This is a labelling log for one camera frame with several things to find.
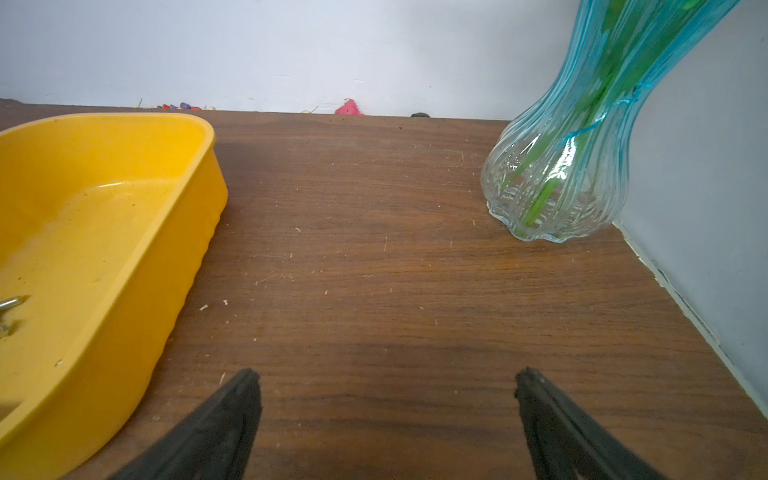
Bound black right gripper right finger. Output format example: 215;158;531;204
515;368;664;479

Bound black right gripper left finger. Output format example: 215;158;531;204
111;369;262;479

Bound yellow plastic storage box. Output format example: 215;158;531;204
1;113;228;479

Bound silver screw in box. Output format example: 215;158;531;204
0;296;27;337

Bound blue glass vase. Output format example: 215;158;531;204
481;1;736;243

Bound pink scrap at wall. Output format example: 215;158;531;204
334;99;362;116

